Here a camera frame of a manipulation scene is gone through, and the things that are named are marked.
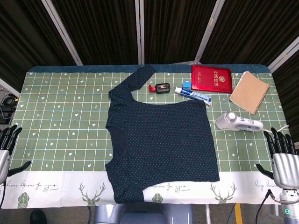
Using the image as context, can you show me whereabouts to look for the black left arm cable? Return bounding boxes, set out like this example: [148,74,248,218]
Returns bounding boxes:
[0,179,7,208]

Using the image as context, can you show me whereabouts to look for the dark brown pleated curtain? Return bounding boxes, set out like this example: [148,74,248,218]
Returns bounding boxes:
[0,0,79,84]
[202,0,299,131]
[51,0,141,66]
[143,0,219,65]

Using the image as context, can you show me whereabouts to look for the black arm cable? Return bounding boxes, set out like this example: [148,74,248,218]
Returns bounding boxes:
[0,179,7,208]
[256,189,275,224]

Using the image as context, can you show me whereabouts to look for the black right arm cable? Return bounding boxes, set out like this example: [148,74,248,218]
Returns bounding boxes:
[256,189,275,224]

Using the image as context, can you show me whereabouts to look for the grey robot torso base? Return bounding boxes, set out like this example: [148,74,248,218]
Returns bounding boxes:
[93,203,194,224]

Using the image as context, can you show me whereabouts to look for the brown spiral notebook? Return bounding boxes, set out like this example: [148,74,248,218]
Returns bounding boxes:
[228,70,271,115]

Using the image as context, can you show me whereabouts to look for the small black red device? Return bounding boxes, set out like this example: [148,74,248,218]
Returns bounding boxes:
[148,83,171,94]

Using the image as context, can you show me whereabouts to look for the white shelf frame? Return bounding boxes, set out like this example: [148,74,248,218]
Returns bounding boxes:
[0,78,21,98]

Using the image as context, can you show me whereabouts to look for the white handheld steamer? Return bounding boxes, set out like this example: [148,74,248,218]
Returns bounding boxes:
[214,112,264,133]

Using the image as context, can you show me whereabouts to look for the white partition post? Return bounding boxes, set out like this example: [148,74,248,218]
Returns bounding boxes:
[193,0,226,65]
[268,38,299,70]
[42,0,83,66]
[135,0,145,65]

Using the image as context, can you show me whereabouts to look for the black device with cables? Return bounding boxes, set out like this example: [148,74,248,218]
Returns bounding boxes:
[0,93,19,124]

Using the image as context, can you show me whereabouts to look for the black shoe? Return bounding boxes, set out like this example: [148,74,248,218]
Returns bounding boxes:
[30,209,47,224]

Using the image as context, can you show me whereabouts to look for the dark blue dotted shirt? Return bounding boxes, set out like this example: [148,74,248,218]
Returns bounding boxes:
[105,64,221,204]

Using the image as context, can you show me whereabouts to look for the green grid print tablecloth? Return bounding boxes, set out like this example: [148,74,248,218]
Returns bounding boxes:
[0,71,299,210]

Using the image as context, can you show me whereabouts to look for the red hardcover certificate folder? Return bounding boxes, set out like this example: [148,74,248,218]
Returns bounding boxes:
[191,64,234,94]

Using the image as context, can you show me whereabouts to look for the white and blue toothpaste tube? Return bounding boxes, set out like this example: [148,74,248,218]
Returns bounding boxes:
[174,87,213,107]

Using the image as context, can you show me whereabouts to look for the thin white cable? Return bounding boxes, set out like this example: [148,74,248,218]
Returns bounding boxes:
[261,125,290,135]

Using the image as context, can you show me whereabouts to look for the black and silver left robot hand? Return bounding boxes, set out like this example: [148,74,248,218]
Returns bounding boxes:
[0,124,32,186]

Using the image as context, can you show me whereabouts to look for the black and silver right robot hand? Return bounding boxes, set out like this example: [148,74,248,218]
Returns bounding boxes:
[256,127,299,190]

